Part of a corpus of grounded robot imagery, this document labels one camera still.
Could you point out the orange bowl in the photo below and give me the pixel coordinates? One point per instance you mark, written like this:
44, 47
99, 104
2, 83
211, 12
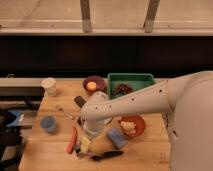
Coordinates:
140, 125

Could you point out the blue plastic cup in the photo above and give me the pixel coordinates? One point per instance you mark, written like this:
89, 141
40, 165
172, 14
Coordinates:
48, 124

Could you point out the yellow round fruit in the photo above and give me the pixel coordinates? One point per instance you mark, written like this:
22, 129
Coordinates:
91, 86

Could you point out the orange carrot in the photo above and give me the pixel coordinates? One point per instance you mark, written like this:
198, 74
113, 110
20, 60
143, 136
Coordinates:
72, 142

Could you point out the metal spoon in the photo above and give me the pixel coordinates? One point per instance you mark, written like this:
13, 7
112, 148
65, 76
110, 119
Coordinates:
59, 108

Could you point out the green plastic bin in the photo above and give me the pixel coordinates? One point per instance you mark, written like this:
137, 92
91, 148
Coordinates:
135, 80

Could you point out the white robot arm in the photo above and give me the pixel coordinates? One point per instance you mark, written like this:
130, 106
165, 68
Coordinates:
187, 104

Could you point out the white plastic cup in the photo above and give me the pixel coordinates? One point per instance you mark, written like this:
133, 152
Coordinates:
49, 85

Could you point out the small metal cup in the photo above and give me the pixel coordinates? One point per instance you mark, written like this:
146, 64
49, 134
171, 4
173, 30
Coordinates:
80, 121

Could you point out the black rectangular block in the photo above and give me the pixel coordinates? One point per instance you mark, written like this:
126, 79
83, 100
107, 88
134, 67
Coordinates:
80, 101

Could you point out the yellow food in bowl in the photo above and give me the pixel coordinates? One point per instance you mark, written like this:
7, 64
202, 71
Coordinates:
128, 127

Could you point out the dark red grapes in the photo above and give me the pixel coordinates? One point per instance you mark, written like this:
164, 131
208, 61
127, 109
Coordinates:
121, 89

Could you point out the maroon bowl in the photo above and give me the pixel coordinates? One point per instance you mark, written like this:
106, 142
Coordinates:
101, 85

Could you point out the black chair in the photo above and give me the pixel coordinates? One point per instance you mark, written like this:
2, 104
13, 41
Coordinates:
9, 136

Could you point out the blue sponge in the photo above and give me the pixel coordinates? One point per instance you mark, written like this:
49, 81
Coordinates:
116, 137

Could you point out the black handled brush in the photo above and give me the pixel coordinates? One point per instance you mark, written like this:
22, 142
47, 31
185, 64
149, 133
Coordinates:
96, 156

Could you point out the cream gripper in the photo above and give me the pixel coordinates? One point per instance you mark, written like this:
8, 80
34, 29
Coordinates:
85, 144

